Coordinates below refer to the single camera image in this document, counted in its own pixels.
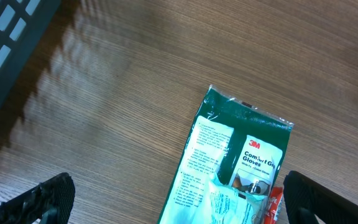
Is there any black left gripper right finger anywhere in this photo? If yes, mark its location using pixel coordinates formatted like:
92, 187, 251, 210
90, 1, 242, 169
283, 170, 358, 224

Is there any green 3M gloves packet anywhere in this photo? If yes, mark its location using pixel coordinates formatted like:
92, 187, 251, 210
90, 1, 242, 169
158, 86, 293, 223

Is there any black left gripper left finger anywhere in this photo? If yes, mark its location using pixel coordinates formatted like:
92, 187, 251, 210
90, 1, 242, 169
0, 172, 75, 224

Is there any dark grey mesh basket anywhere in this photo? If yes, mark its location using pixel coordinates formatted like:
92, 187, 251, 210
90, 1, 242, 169
0, 0, 62, 144

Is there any red white tube packet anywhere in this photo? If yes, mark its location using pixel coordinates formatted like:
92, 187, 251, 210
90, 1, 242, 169
264, 187, 283, 224

